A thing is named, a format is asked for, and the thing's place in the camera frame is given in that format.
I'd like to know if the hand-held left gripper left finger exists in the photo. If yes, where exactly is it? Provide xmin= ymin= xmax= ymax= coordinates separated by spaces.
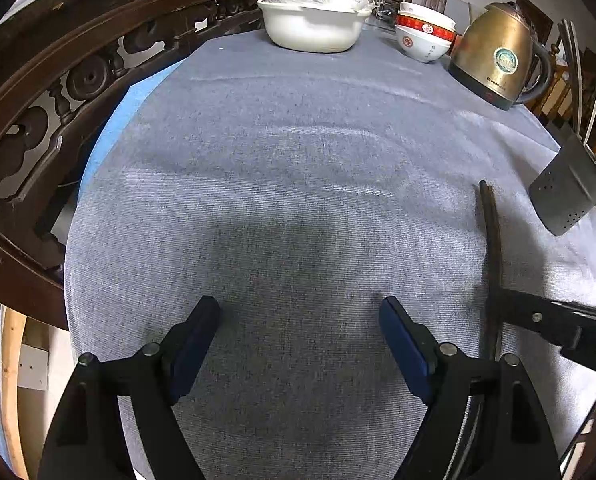
xmin=42 ymin=295 xmax=222 ymax=480

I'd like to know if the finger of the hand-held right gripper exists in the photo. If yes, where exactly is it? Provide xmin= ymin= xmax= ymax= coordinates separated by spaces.
xmin=495 ymin=287 xmax=596 ymax=347

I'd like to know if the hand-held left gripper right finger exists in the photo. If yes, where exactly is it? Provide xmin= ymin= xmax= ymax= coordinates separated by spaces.
xmin=379 ymin=296 xmax=562 ymax=480

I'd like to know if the dark wooden chopstick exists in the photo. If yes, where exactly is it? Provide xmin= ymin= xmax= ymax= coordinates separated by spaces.
xmin=484 ymin=183 xmax=505 ymax=361
xmin=479 ymin=180 xmax=499 ymax=361

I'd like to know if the metal utensil holder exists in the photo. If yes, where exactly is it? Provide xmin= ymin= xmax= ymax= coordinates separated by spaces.
xmin=528 ymin=134 xmax=596 ymax=238

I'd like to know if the long steel utensil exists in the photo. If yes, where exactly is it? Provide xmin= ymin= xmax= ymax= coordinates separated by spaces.
xmin=558 ymin=20 xmax=581 ymax=142

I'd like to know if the grey tablecloth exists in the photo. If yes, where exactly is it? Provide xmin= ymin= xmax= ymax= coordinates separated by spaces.
xmin=64 ymin=25 xmax=596 ymax=480

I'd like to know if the gold electric kettle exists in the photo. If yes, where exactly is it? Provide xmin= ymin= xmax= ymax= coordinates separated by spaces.
xmin=448 ymin=1 xmax=555 ymax=112

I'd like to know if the white bowl with red emblem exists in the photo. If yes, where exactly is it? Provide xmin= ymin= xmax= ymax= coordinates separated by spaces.
xmin=395 ymin=26 xmax=452 ymax=64

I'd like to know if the red banded white bowl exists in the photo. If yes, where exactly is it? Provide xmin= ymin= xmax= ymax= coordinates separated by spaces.
xmin=395 ymin=13 xmax=457 ymax=44

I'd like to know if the plain white bowl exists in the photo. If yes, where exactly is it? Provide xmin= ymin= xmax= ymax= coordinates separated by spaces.
xmin=399 ymin=2 xmax=457 ymax=26

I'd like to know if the dark carved wooden chair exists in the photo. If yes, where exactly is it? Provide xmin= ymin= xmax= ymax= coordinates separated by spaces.
xmin=0 ymin=0 xmax=279 ymax=332

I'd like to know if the white ceramic pot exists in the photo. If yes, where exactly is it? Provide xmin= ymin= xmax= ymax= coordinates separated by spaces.
xmin=257 ymin=0 xmax=373 ymax=54

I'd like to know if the wire storage rack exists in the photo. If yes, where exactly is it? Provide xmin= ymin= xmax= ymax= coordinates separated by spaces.
xmin=376 ymin=0 xmax=409 ymax=23

